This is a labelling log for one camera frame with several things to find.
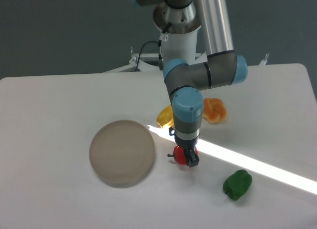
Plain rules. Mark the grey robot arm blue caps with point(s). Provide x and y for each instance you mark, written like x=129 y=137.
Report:
x=184 y=83

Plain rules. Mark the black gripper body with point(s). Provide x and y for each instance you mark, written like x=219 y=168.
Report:
x=187 y=141

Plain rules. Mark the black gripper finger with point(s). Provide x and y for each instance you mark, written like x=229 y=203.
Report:
x=192 y=157

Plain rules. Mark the green toy pepper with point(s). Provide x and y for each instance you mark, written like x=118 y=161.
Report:
x=236 y=185

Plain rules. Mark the yellow toy pepper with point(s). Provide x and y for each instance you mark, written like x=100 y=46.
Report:
x=165 y=117

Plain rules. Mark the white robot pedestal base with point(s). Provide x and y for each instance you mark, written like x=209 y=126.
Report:
x=191 y=30

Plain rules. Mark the red toy pepper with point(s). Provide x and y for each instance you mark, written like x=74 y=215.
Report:
x=179 y=156

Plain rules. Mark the beige round plate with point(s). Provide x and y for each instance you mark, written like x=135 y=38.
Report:
x=122 y=153

